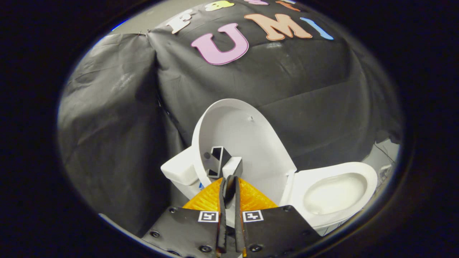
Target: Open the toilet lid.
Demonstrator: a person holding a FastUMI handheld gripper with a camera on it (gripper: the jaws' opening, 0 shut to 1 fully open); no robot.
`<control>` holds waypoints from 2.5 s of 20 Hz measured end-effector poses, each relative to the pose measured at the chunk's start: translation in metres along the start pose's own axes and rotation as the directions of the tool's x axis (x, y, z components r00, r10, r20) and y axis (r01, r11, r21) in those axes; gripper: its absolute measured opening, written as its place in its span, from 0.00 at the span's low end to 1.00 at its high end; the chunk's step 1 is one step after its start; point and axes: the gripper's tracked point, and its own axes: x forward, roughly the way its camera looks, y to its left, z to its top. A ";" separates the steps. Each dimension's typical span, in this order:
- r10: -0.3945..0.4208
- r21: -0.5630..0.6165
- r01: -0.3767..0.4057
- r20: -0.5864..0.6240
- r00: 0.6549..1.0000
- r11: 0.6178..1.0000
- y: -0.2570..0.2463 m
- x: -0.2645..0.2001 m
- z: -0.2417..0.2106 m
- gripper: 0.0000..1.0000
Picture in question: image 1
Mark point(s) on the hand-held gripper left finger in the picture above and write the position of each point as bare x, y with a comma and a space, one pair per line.
222, 229

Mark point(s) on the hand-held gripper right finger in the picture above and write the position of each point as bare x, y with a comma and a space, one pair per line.
239, 229

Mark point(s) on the white toilet lid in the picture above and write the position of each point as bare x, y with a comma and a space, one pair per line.
247, 143

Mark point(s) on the white toilet with tank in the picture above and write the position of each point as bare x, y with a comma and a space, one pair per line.
179, 168

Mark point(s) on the white toilet seat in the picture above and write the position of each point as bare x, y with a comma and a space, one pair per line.
340, 167

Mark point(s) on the black backdrop cloth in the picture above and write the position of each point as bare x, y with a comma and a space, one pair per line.
304, 89

